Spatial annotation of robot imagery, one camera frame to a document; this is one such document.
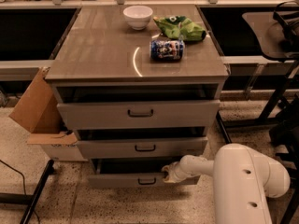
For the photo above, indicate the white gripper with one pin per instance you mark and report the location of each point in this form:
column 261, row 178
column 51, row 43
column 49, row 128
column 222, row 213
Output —
column 177, row 173

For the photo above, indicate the grey drawer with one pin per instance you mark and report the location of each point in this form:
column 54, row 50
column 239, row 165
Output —
column 141, row 148
column 129, row 172
column 129, row 115

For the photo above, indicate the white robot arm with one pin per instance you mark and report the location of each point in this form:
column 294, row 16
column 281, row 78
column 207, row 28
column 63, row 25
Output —
column 243, row 179

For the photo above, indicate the grey drawer cabinet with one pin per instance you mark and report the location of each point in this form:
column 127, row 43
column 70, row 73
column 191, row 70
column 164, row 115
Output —
column 103, row 60

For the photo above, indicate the black table leg right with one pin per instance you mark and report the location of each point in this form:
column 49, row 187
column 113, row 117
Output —
column 224, row 133

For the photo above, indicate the black table leg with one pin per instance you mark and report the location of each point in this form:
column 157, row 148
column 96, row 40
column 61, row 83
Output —
column 29, row 200
column 224, row 133

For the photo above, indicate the blue printed can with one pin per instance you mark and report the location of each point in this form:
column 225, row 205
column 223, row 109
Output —
column 166, row 50

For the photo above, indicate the green chip bag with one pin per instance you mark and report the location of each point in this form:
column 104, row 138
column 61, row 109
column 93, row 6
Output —
column 180, row 28

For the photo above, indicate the brown cardboard box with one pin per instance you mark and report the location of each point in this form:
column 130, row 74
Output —
column 38, row 114

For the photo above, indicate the black table leg left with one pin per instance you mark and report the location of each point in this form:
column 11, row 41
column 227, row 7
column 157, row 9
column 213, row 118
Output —
column 29, row 200

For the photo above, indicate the white ceramic bowl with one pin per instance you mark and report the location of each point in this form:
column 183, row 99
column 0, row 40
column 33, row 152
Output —
column 138, row 17

